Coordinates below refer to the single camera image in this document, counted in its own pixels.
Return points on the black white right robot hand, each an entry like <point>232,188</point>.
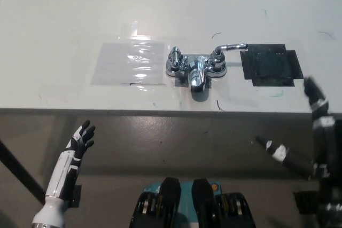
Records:
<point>324,137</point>

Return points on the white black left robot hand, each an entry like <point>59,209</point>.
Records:
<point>64,169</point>

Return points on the chrome faucet body with spout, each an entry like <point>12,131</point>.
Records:
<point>196,74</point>

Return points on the black tape patch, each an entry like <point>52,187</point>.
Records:
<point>270,65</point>

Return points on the clear plastic sheet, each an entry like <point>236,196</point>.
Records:
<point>120,65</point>

